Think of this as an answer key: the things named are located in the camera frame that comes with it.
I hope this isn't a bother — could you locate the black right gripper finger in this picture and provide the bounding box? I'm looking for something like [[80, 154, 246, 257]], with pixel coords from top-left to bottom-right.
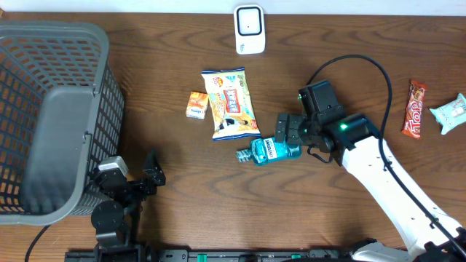
[[275, 113, 289, 143], [287, 114, 304, 145]]

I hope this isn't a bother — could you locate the teal mouthwash bottle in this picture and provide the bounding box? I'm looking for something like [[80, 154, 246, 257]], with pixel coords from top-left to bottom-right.
[[236, 137, 302, 166]]

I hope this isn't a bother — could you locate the yellow snack bag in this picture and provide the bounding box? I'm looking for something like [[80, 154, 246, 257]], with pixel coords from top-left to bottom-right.
[[202, 67, 261, 141]]

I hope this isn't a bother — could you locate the red brown chocolate bar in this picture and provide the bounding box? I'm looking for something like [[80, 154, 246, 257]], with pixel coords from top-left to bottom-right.
[[401, 79, 427, 139]]

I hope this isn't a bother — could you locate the small orange snack packet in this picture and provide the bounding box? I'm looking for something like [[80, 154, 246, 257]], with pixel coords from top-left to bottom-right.
[[186, 92, 209, 119]]

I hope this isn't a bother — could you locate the teal wet wipes pack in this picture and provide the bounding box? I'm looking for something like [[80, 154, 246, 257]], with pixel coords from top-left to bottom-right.
[[430, 93, 466, 135]]

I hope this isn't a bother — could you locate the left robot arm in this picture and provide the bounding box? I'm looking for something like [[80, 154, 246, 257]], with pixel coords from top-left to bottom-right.
[[91, 150, 166, 262]]

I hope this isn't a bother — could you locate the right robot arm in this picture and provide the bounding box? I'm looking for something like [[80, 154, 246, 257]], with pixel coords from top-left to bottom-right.
[[275, 114, 465, 261]]

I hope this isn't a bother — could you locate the white barcode scanner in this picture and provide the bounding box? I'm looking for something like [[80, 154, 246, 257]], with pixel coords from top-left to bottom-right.
[[234, 4, 266, 55]]

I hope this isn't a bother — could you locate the grey plastic shopping basket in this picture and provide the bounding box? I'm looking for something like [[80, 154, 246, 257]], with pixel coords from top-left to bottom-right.
[[1, 21, 125, 226]]

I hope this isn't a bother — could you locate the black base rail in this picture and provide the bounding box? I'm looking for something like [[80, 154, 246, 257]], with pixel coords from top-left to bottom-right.
[[64, 249, 353, 262]]

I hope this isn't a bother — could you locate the left black cable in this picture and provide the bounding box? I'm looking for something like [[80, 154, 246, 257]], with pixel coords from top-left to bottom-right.
[[24, 224, 52, 262]]

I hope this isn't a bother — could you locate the black cable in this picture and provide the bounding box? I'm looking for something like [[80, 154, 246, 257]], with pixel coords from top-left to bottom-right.
[[24, 224, 52, 262], [306, 54, 466, 252]]

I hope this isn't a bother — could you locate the right black cable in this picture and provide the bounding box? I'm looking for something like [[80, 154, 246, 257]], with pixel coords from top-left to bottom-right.
[[306, 54, 466, 252]]

